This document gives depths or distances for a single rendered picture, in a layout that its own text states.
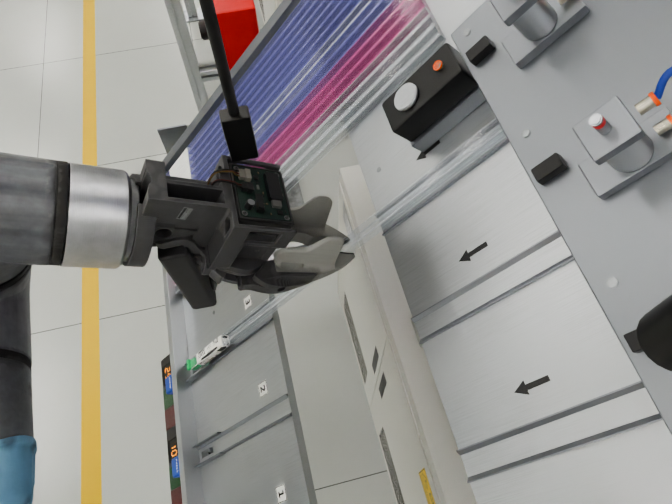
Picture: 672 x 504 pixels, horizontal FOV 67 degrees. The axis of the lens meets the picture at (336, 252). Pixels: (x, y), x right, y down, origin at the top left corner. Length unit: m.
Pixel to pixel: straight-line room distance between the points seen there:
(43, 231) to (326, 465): 1.14
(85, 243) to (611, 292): 0.33
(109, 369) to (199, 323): 0.89
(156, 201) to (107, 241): 0.04
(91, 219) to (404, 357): 0.57
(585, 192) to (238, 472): 0.47
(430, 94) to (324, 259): 0.17
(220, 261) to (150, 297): 1.24
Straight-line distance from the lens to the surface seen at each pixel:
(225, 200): 0.39
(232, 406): 0.65
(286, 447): 0.57
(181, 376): 0.73
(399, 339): 0.84
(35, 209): 0.38
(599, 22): 0.37
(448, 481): 0.80
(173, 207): 0.38
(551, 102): 0.36
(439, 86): 0.44
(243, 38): 1.16
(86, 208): 0.38
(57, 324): 1.72
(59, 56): 2.51
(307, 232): 0.49
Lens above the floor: 1.40
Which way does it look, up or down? 60 degrees down
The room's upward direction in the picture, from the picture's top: straight up
